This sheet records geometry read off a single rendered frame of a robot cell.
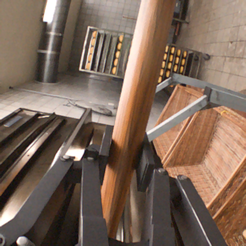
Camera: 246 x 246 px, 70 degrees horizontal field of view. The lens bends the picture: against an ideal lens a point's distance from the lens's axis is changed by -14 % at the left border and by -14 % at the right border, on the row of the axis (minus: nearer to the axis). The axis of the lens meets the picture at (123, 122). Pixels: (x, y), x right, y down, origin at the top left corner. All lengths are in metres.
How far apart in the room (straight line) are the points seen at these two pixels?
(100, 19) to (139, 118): 5.14
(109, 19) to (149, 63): 5.11
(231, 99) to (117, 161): 0.51
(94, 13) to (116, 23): 0.63
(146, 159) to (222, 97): 0.49
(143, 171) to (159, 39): 0.11
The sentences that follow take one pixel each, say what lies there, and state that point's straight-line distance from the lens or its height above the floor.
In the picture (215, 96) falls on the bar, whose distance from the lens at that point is 0.62.
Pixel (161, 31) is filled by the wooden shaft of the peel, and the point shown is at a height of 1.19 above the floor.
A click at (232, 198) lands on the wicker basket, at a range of 0.72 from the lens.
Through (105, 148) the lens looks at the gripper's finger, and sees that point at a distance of 0.17.
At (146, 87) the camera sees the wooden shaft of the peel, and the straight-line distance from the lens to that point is 0.17.
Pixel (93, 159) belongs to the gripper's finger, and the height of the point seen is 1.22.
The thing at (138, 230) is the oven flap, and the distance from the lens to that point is 0.87.
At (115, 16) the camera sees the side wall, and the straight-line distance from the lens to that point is 5.27.
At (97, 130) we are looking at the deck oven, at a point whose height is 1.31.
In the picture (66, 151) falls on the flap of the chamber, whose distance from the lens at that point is 0.99.
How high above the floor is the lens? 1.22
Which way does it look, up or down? 4 degrees down
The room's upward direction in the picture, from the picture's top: 79 degrees counter-clockwise
